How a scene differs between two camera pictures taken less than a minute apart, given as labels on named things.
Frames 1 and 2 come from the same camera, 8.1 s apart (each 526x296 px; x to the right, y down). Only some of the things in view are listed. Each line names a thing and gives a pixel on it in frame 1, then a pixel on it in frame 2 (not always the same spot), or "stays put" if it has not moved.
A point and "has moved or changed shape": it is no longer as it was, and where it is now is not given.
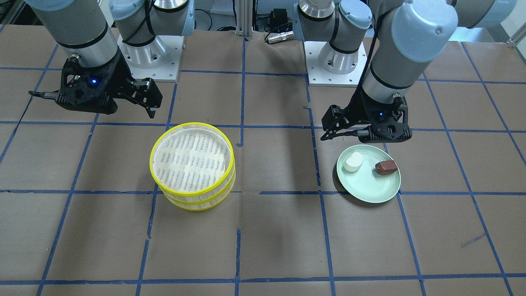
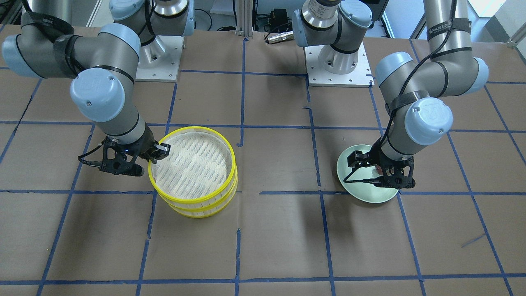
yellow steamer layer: (193, 159) has moved or changed shape
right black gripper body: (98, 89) -> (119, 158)
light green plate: (365, 184) stays put
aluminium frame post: (244, 18) stays put
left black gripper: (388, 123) -> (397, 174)
